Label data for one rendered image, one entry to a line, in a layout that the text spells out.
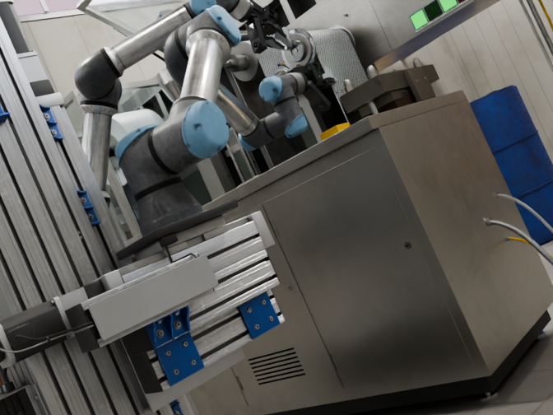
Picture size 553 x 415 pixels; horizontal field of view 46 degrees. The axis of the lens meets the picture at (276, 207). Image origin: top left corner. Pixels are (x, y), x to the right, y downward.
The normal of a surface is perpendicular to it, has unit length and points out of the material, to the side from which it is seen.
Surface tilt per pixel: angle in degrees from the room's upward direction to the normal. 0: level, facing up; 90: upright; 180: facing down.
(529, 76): 90
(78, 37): 90
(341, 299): 90
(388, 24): 90
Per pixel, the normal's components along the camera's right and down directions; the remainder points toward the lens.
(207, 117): 0.80, -0.29
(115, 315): 0.56, -0.28
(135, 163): -0.41, 0.15
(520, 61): -0.72, 0.30
